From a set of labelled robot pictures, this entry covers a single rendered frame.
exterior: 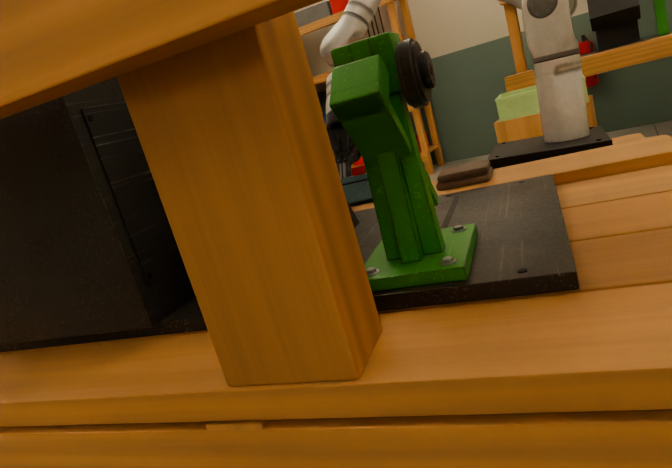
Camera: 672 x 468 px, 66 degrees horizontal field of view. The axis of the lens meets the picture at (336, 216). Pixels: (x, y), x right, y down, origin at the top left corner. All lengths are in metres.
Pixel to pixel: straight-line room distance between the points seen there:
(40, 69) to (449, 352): 0.41
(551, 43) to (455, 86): 5.24
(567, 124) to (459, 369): 0.82
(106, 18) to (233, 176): 0.15
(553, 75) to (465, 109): 5.24
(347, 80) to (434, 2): 5.93
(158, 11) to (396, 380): 0.34
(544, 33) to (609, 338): 0.82
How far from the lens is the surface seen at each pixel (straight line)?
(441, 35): 6.43
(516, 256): 0.61
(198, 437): 0.60
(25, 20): 0.48
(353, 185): 1.06
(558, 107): 1.20
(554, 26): 1.19
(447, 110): 6.47
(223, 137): 0.44
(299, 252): 0.44
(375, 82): 0.52
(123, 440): 0.68
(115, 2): 0.42
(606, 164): 0.96
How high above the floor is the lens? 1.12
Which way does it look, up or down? 12 degrees down
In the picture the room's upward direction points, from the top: 16 degrees counter-clockwise
